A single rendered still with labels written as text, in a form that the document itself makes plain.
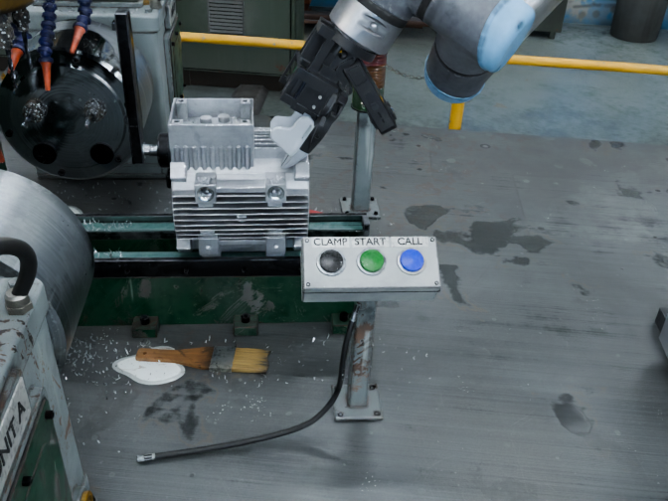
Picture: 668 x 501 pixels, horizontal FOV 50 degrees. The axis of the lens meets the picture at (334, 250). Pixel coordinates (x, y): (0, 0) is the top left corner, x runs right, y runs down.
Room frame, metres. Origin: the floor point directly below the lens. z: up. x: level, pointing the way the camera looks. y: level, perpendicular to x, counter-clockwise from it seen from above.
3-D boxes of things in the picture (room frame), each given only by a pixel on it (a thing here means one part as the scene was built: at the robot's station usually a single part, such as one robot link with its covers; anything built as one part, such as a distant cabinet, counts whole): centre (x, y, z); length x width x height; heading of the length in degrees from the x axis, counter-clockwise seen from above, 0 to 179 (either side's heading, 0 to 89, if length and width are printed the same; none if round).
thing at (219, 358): (0.83, 0.19, 0.80); 0.21 x 0.05 x 0.01; 90
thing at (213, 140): (0.99, 0.19, 1.11); 0.12 x 0.11 x 0.07; 97
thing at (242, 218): (0.99, 0.15, 1.01); 0.20 x 0.19 x 0.19; 97
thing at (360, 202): (1.32, -0.05, 1.01); 0.08 x 0.08 x 0.42; 6
